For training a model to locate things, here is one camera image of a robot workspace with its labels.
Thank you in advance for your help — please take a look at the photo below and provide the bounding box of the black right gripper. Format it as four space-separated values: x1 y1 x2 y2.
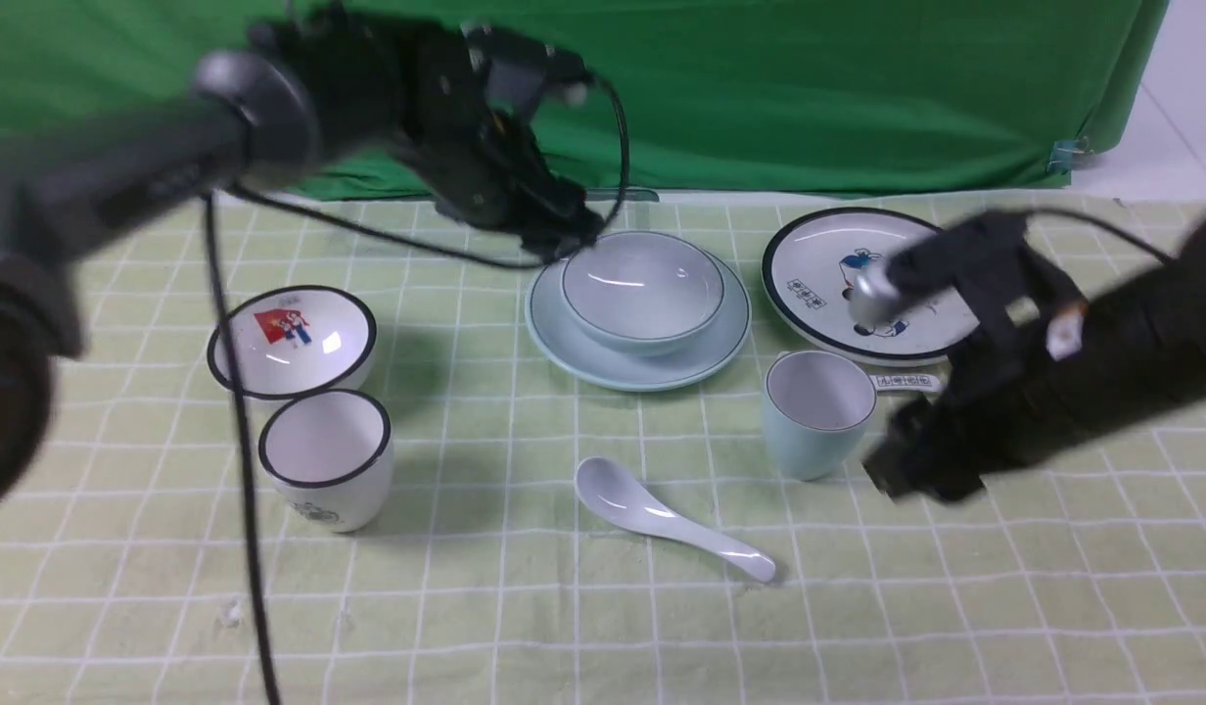
849 211 1088 503

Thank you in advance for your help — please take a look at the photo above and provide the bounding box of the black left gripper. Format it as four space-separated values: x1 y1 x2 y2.
397 25 605 263

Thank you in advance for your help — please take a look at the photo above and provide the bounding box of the light blue cup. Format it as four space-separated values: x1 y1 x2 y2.
763 349 877 482

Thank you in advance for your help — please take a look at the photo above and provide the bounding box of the light blue bowl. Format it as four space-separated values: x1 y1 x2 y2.
560 231 725 356

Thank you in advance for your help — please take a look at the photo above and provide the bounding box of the light blue ceramic spoon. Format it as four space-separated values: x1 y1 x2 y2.
575 456 778 584

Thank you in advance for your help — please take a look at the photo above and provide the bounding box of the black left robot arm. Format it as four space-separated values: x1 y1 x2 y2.
0 1 616 499

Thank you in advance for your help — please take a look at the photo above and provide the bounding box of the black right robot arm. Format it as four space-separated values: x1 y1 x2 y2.
849 207 1206 504

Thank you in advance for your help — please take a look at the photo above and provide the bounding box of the white patterned ceramic spoon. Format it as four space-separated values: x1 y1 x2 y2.
868 374 944 396

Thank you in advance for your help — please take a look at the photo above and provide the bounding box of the blue clip on backdrop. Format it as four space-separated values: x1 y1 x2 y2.
1046 135 1096 174

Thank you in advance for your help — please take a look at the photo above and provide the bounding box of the white plate cartoon print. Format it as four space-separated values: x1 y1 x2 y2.
763 207 978 368

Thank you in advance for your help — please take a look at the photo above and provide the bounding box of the light blue plate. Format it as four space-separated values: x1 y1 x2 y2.
523 255 754 393

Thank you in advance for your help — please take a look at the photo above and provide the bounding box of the green backdrop cloth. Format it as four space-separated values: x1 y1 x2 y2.
0 1 1167 196

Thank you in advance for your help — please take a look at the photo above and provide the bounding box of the white bowl black rim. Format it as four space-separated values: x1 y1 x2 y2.
224 284 379 404

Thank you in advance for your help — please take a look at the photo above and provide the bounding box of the white cup black rim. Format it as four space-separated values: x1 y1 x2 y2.
257 389 394 533

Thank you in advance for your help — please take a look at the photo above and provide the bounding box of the green checkered tablecloth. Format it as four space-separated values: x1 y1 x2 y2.
0 196 1206 704

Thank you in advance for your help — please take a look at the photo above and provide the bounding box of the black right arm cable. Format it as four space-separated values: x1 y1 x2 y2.
1014 206 1177 265

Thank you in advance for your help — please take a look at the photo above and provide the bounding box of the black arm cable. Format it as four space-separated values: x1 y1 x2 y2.
1014 206 1177 265
200 74 631 705

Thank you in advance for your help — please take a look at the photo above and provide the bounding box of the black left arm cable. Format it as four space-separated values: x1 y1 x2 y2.
200 74 631 705

